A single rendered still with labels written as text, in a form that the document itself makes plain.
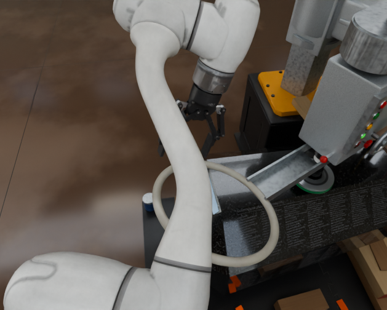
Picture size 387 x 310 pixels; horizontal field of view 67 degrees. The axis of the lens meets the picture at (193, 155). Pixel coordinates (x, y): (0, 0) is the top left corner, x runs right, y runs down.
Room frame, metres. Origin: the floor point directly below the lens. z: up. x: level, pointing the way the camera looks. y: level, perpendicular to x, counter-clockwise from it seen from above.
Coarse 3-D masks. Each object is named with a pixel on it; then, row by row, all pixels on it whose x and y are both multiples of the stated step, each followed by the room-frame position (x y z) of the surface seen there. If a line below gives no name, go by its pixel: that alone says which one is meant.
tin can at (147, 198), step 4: (144, 196) 1.26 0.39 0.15; (148, 196) 1.26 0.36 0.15; (144, 200) 1.22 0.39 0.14; (148, 200) 1.22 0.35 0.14; (152, 200) 1.22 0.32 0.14; (144, 204) 1.22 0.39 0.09; (148, 204) 1.20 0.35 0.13; (152, 204) 1.20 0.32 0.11; (148, 208) 1.20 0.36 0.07; (152, 208) 1.20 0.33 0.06
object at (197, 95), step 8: (192, 88) 0.58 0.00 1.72; (192, 96) 0.56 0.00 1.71; (200, 96) 0.55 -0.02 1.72; (208, 96) 0.55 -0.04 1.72; (216, 96) 0.55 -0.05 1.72; (192, 104) 0.55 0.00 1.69; (200, 104) 0.54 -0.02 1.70; (208, 104) 0.54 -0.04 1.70; (216, 104) 0.55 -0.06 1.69; (192, 112) 0.55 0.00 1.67; (200, 120) 0.56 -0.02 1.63
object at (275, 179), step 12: (288, 156) 0.84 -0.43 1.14; (300, 156) 0.88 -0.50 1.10; (264, 168) 0.78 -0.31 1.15; (276, 168) 0.81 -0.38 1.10; (288, 168) 0.81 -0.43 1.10; (300, 168) 0.81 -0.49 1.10; (312, 168) 0.78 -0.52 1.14; (252, 180) 0.73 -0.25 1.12; (264, 180) 0.74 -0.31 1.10; (276, 180) 0.74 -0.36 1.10; (288, 180) 0.74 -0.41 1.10; (300, 180) 0.74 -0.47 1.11; (264, 192) 0.68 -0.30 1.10; (276, 192) 0.65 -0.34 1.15
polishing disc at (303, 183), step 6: (324, 168) 0.96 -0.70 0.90; (324, 174) 0.92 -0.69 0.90; (330, 174) 0.92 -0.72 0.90; (306, 180) 0.88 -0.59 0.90; (312, 180) 0.88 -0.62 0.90; (318, 180) 0.88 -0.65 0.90; (324, 180) 0.88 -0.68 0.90; (330, 180) 0.88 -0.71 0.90; (306, 186) 0.84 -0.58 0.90; (312, 186) 0.84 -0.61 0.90; (318, 186) 0.84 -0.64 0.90; (324, 186) 0.84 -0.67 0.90; (330, 186) 0.84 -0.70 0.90
